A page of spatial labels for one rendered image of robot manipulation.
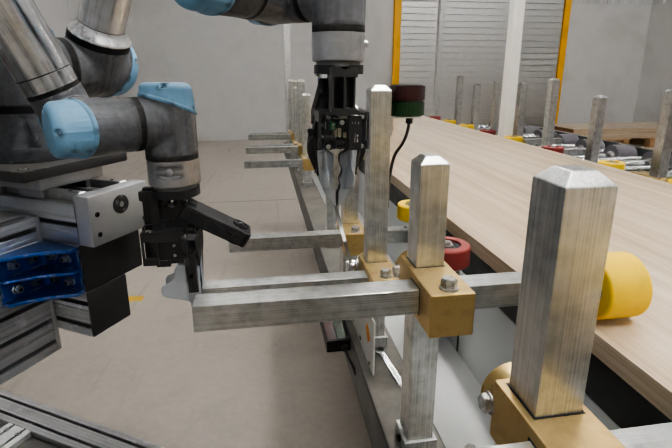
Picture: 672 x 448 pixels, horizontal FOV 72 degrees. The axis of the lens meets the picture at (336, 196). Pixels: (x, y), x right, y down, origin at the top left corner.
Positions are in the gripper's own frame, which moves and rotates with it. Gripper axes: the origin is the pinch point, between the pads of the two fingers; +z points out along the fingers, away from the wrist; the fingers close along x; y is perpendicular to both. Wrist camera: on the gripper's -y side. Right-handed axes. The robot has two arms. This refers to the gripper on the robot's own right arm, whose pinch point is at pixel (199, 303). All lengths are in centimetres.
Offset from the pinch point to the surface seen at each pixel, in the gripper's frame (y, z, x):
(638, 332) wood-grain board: -54, -7, 30
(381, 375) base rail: -29.4, 12.7, 6.1
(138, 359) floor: 45, 83, -114
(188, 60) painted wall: 105, -54, -769
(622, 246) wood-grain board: -73, -7, 5
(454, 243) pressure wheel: -43.7, -7.7, -0.4
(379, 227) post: -30.6, -10.8, -2.2
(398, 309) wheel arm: -25.5, -11.1, 26.6
